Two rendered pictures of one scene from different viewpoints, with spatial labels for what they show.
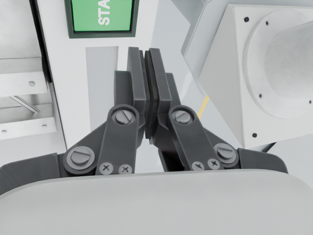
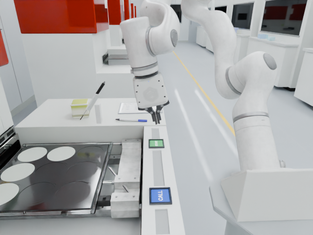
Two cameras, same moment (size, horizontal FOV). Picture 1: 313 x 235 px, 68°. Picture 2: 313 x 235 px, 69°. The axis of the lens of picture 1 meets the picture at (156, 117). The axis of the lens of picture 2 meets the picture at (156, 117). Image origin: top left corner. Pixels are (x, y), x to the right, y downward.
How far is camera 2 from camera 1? 0.82 m
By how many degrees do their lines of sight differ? 115
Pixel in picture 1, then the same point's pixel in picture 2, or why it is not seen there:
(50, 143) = not seen: outside the picture
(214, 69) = (232, 198)
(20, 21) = (136, 173)
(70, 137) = (144, 174)
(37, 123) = (131, 194)
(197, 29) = (212, 193)
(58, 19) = (146, 146)
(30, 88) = (134, 179)
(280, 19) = not seen: hidden behind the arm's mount
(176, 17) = not seen: outside the picture
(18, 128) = (122, 196)
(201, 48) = (222, 202)
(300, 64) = (240, 152)
